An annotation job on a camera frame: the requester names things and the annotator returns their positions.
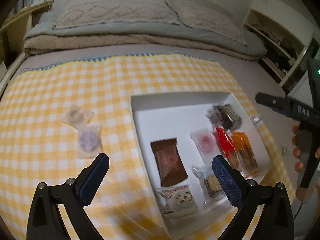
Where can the white cluttered shelf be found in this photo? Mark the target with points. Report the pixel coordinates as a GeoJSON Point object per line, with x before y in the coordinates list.
{"type": "Point", "coordinates": [286, 57]}

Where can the grey patterned pillow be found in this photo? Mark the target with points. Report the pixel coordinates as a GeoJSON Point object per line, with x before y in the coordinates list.
{"type": "Point", "coordinates": [109, 11]}
{"type": "Point", "coordinates": [196, 16]}

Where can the orange snack packet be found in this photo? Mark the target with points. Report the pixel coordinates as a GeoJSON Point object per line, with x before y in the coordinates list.
{"type": "Point", "coordinates": [245, 153]}

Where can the clear packet purple pastry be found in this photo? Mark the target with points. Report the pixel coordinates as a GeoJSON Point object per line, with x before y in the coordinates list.
{"type": "Point", "coordinates": [88, 144]}

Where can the grey patterned pillow left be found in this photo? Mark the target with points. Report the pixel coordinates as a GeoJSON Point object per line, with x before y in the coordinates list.
{"type": "Point", "coordinates": [109, 11]}

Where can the right hand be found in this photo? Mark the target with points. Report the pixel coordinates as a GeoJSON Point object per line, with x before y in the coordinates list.
{"type": "Point", "coordinates": [307, 151]}

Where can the clear packet pink pastry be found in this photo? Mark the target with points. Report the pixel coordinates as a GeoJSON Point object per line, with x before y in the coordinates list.
{"type": "Point", "coordinates": [205, 144]}

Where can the yellow checkered cloth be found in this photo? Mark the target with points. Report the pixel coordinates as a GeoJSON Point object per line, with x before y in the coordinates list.
{"type": "Point", "coordinates": [129, 141]}

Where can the brown chocolate snack packet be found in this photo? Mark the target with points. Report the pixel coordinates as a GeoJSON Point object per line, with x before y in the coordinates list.
{"type": "Point", "coordinates": [169, 164]}

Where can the white cookie snack packet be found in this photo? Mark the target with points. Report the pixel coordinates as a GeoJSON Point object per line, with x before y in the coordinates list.
{"type": "Point", "coordinates": [179, 202]}

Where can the black silver snack packet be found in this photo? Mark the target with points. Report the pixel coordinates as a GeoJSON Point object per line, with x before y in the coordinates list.
{"type": "Point", "coordinates": [227, 117]}

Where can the white tray box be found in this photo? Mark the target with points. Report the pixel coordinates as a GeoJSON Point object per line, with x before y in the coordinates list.
{"type": "Point", "coordinates": [175, 115]}

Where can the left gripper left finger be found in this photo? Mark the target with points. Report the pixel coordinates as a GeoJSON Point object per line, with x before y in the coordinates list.
{"type": "Point", "coordinates": [45, 220]}

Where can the beige folded blanket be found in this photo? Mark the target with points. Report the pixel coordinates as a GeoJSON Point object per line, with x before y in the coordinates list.
{"type": "Point", "coordinates": [45, 43]}

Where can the clear packet brown pastry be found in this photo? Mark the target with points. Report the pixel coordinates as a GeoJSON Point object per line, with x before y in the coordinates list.
{"type": "Point", "coordinates": [212, 116]}

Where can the grey patterned pillow right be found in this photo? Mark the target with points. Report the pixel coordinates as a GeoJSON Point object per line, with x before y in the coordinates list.
{"type": "Point", "coordinates": [196, 16]}

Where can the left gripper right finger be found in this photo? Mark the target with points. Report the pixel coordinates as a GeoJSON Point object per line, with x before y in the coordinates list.
{"type": "Point", "coordinates": [276, 220]}

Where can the red snack packet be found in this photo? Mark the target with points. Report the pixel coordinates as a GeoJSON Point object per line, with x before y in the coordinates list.
{"type": "Point", "coordinates": [228, 148]}

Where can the blue-top mooncake packet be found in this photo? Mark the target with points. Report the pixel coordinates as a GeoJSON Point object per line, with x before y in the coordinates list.
{"type": "Point", "coordinates": [210, 186]}

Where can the wooden bedside shelf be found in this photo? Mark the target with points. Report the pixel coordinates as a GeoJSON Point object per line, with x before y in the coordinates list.
{"type": "Point", "coordinates": [13, 31]}

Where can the clear packet beige ring pastry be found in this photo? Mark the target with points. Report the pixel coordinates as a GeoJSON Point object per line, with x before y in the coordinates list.
{"type": "Point", "coordinates": [77, 116]}

